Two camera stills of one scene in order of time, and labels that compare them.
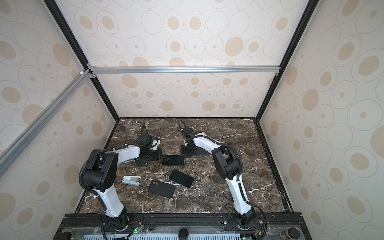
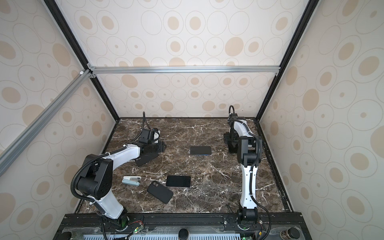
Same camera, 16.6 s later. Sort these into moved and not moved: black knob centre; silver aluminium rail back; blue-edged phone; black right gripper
Moved: black right gripper
Not moved: black knob centre; silver aluminium rail back; blue-edged phone
